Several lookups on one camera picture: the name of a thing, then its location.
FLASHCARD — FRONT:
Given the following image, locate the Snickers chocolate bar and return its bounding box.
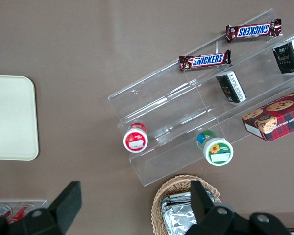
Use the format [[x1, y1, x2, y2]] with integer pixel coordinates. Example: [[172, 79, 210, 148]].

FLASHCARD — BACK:
[[178, 49, 232, 72], [225, 18, 283, 44]]

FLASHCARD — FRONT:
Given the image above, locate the red-lidded white cup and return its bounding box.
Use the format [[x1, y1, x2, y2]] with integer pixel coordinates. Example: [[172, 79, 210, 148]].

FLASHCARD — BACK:
[[123, 122, 149, 153]]

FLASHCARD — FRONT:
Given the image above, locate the oval light wicker basket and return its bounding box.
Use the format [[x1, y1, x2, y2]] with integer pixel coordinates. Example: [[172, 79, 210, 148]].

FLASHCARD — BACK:
[[151, 174, 222, 235]]

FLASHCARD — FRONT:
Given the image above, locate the beige plastic tray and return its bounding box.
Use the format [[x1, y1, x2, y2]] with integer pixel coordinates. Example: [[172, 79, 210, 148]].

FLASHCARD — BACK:
[[0, 75, 40, 161]]

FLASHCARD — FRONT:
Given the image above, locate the small black carton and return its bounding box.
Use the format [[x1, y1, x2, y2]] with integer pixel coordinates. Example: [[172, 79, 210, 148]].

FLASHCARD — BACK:
[[216, 70, 248, 105], [272, 37, 294, 75]]

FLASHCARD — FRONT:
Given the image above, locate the red cola bottle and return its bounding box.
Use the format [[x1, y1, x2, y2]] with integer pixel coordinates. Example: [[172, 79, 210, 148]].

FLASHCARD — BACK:
[[8, 206, 31, 224], [0, 205, 13, 219]]

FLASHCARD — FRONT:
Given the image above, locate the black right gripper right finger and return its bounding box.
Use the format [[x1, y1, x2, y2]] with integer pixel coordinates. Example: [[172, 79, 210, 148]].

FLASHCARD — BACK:
[[188, 181, 248, 235]]

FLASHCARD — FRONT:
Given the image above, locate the clear acrylic bottle rack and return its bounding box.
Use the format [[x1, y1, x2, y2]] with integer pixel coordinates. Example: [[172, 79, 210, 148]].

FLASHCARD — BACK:
[[0, 199, 48, 221]]

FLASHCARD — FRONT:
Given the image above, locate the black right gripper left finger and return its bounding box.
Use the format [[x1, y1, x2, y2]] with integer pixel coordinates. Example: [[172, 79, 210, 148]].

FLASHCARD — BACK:
[[8, 181, 83, 235]]

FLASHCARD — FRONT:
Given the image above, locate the silver foil pouch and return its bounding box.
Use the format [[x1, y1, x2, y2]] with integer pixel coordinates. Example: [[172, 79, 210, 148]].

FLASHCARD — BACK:
[[165, 191, 218, 209], [161, 203, 199, 235]]

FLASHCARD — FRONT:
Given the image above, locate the clear acrylic stepped shelf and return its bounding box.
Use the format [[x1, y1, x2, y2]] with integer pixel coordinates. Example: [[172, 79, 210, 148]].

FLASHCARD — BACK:
[[107, 8, 294, 188]]

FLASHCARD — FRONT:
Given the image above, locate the red tartan cookie box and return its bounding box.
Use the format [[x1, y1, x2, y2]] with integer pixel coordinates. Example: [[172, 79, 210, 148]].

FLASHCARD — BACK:
[[242, 86, 294, 142]]

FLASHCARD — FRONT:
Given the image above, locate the green-lidded white cup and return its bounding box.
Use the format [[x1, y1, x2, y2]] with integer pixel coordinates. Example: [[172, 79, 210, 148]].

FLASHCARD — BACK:
[[196, 130, 234, 167]]

